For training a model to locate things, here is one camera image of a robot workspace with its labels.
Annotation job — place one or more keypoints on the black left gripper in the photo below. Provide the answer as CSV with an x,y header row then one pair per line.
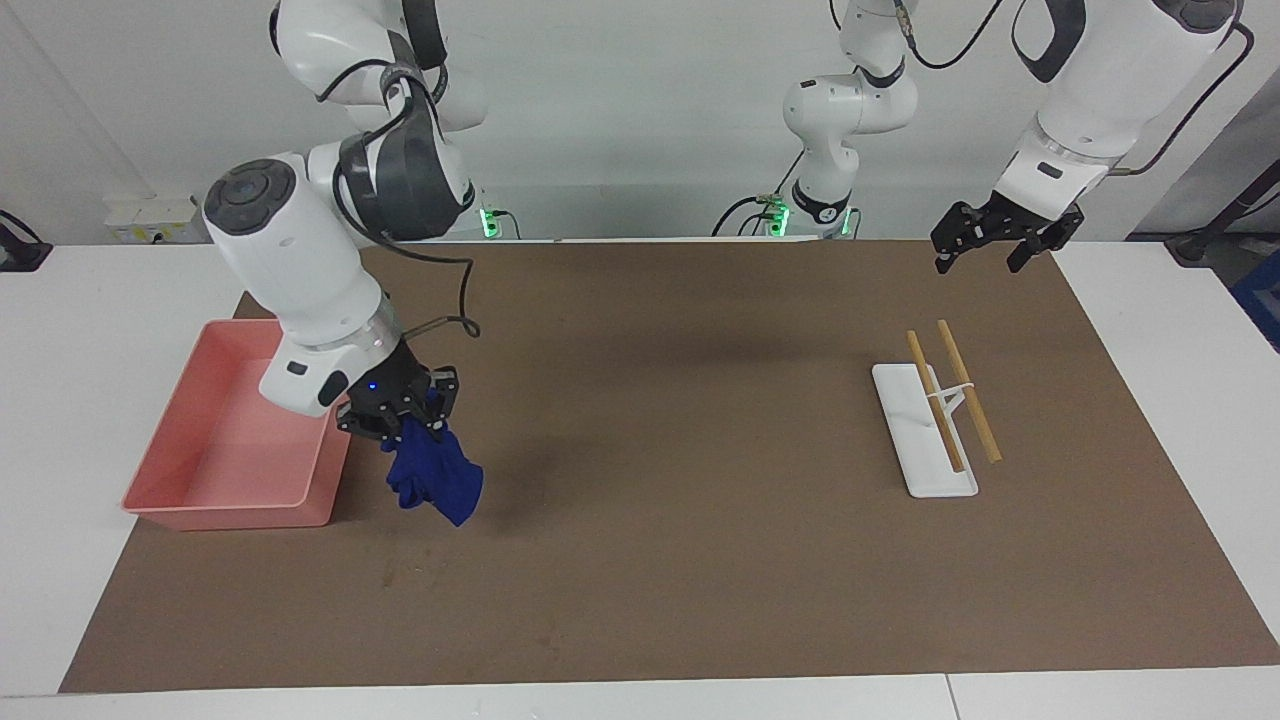
x,y
1010,218

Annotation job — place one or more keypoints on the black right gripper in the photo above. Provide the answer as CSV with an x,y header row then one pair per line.
x,y
395,395

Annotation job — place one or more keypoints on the blue towel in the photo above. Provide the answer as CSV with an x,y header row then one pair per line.
x,y
445,480

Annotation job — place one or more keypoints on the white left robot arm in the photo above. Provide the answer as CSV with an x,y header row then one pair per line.
x,y
1100,80

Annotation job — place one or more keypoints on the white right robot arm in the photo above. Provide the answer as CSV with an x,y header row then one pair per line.
x,y
300,260

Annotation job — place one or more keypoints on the wooden rack rod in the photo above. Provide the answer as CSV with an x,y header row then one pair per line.
x,y
975,410
940,415

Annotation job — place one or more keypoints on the pink plastic bin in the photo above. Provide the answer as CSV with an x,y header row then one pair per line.
x,y
230,460

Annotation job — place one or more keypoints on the black stand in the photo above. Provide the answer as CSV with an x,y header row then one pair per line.
x,y
1200,240

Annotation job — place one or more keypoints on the blue crate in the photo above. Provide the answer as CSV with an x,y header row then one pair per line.
x,y
1262,300

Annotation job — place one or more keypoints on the brown table mat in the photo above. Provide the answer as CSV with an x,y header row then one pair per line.
x,y
750,550

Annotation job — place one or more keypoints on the black clamp object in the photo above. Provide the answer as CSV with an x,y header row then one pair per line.
x,y
20,250

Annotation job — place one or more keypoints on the white wall socket box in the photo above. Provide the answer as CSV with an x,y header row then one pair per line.
x,y
150,220

